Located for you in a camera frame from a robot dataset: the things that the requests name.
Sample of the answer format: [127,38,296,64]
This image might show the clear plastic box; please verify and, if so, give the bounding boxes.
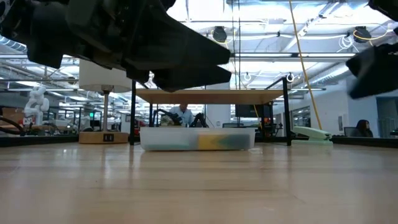
[139,126,257,152]

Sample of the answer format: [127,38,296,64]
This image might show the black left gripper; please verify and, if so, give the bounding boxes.
[26,0,231,83]

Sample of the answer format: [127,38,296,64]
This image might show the black ceiling cable reel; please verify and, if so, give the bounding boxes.
[353,26,371,44]
[212,26,228,44]

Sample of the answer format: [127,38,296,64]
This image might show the person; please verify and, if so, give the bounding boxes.
[169,104,195,128]
[350,119,374,138]

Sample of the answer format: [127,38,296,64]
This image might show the wooden shelf with black frame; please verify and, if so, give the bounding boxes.
[129,77,292,146]

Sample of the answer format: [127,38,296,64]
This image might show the teal scissors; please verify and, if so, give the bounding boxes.
[145,133,251,151]

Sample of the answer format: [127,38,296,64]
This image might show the yellow sticky note pad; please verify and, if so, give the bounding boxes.
[197,133,225,151]

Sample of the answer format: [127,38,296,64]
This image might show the black monitor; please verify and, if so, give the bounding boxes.
[234,104,266,118]

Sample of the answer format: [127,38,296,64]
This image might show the yellow hanging cable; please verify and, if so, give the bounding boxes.
[288,0,323,131]

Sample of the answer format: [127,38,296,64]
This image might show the white shade table lamp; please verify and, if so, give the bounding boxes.
[78,58,133,144]

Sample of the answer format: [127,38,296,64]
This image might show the mint green stapler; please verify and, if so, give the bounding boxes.
[291,125,334,146]

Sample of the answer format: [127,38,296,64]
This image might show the brown cardboard box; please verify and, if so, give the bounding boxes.
[1,107,25,126]

